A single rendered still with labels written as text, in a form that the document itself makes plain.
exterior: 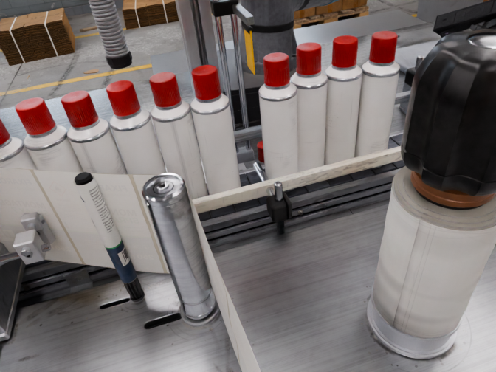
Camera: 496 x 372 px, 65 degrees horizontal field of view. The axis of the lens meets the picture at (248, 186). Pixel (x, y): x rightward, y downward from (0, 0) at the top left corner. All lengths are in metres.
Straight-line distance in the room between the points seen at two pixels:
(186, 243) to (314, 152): 0.29
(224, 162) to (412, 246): 0.30
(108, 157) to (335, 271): 0.32
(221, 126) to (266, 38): 0.40
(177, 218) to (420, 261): 0.20
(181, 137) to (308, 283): 0.24
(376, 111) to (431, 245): 0.31
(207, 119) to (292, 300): 0.24
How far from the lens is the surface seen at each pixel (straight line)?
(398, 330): 0.42
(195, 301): 0.43
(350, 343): 0.45
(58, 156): 0.53
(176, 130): 0.51
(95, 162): 0.52
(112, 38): 0.57
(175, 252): 0.37
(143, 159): 0.53
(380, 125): 0.61
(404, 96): 0.70
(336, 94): 0.57
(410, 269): 0.35
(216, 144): 0.52
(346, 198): 0.63
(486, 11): 0.69
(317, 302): 0.47
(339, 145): 0.61
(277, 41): 0.88
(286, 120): 0.53
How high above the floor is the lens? 1.27
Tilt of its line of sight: 39 degrees down
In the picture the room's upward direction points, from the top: 7 degrees counter-clockwise
